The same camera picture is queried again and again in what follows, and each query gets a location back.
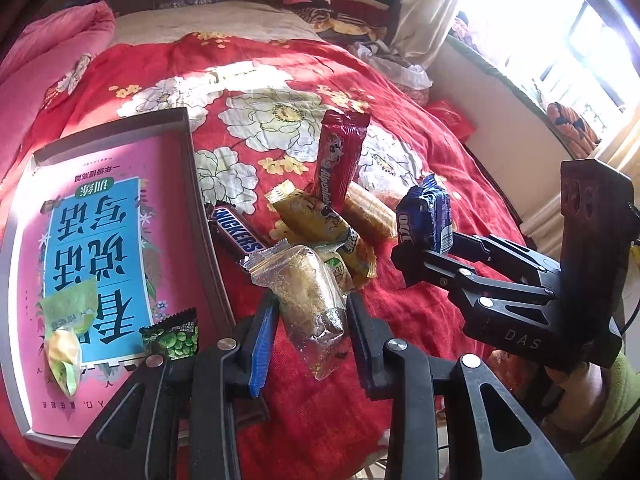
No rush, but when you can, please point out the blue cookie packet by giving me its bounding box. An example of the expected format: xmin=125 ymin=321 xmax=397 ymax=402
xmin=396 ymin=174 xmax=454 ymax=255

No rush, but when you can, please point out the orange rice cracker roll packet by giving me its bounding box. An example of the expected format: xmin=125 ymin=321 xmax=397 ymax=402
xmin=341 ymin=182 xmax=397 ymax=245

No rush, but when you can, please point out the small round cracker packet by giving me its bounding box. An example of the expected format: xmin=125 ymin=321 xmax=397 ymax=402
xmin=314 ymin=243 xmax=355 ymax=297

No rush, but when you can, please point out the clear bag rice cracker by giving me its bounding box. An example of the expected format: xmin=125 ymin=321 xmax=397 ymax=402
xmin=241 ymin=240 xmax=348 ymax=380

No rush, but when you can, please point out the yellow snack packet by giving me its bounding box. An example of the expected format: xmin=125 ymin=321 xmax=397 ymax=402
xmin=264 ymin=179 xmax=379 ymax=286

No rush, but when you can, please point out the Snickers bar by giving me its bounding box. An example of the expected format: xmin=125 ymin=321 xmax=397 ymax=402
xmin=205 ymin=202 xmax=268 ymax=261

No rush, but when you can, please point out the red milk candy packet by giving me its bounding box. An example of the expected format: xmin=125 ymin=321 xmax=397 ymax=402
xmin=305 ymin=110 xmax=371 ymax=214

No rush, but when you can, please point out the right hand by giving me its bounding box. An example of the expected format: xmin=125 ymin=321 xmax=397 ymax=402
xmin=542 ymin=363 xmax=606 ymax=439

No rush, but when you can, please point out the green peas snack packet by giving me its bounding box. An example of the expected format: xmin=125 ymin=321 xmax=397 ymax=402
xmin=139 ymin=309 xmax=200 ymax=360

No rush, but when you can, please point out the red floral bedspread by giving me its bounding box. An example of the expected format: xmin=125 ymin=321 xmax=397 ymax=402
xmin=0 ymin=31 xmax=532 ymax=480

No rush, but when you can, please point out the red bag by bed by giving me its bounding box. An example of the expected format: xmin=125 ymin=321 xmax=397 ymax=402
xmin=426 ymin=100 xmax=476 ymax=143

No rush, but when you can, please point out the light green snack packet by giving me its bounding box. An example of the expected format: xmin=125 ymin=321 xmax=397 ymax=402
xmin=38 ymin=278 xmax=99 ymax=399

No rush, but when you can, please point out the white plastic bag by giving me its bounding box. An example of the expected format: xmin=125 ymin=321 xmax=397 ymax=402
xmin=347 ymin=40 xmax=433 ymax=90

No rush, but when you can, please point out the grey tray with pink book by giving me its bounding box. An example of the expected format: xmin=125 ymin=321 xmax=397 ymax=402
xmin=1 ymin=108 xmax=235 ymax=448

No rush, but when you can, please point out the pile of folded clothes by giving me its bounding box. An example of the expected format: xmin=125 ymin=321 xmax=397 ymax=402
xmin=259 ymin=0 xmax=402 ymax=49

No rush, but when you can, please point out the cream curtain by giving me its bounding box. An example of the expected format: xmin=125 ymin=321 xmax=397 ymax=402
xmin=392 ymin=0 xmax=459 ymax=68

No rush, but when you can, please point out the beige bed sheet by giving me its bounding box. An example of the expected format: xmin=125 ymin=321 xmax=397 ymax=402
xmin=111 ymin=1 xmax=320 ymax=46

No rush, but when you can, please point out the pink quilt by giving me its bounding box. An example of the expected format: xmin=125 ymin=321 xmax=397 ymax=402
xmin=1 ymin=1 xmax=115 ymax=174

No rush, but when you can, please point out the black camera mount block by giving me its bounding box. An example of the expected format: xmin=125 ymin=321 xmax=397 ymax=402
xmin=560 ymin=158 xmax=639 ymax=367

